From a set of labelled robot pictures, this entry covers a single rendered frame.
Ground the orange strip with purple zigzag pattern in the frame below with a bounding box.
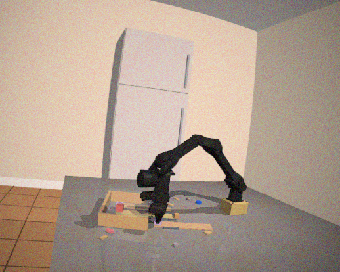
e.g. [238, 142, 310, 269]
[154, 221, 213, 231]

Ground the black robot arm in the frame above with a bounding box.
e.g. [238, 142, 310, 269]
[137, 134, 247, 202]

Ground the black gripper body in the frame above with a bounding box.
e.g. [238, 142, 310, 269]
[148, 186, 170, 215]

